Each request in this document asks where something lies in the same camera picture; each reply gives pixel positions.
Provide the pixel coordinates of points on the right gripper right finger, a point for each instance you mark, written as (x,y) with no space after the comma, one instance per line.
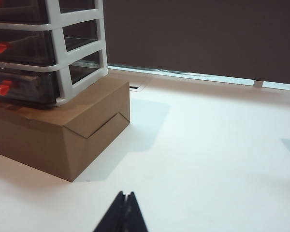
(134,217)

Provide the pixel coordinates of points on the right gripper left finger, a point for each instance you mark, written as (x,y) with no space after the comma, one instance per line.
(111,217)

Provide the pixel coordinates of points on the white plastic drawer cabinet frame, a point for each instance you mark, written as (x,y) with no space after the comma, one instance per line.
(56,48)

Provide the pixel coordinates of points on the brown cardboard box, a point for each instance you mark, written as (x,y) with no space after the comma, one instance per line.
(38,145)

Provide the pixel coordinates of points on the grey fabric desk partition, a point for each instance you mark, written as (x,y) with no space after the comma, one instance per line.
(195,36)

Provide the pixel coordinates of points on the smoky drawer with divider rail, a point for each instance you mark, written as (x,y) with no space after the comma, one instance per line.
(26,46)

